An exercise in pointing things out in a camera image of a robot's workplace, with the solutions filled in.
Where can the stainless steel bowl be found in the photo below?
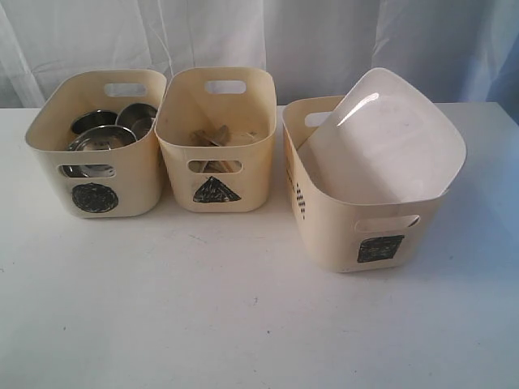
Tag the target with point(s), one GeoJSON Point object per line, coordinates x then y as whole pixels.
{"type": "Point", "coordinates": [100, 138]}

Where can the wooden chopstick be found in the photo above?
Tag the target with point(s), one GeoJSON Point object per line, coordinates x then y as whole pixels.
{"type": "Point", "coordinates": [225, 166]}
{"type": "Point", "coordinates": [203, 139]}

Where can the white rectangular plate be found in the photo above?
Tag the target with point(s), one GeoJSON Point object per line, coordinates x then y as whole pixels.
{"type": "Point", "coordinates": [385, 142]}

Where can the white backdrop curtain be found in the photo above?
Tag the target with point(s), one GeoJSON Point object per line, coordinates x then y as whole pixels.
{"type": "Point", "coordinates": [449, 50]}

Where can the cream bin with triangle mark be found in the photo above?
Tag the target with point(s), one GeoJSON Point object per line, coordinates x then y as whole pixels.
{"type": "Point", "coordinates": [207, 98]}

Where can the steel table knife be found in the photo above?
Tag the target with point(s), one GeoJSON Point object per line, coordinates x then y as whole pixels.
{"type": "Point", "coordinates": [221, 136]}

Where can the cream bin with square mark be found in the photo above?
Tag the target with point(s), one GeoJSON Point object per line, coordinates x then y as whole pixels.
{"type": "Point", "coordinates": [330, 228]}

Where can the steel mug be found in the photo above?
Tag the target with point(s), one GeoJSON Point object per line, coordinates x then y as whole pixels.
{"type": "Point", "coordinates": [87, 121]}
{"type": "Point", "coordinates": [138, 118]}

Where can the cream bin with circle mark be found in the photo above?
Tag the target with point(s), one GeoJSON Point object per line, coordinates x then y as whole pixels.
{"type": "Point", "coordinates": [123, 182]}

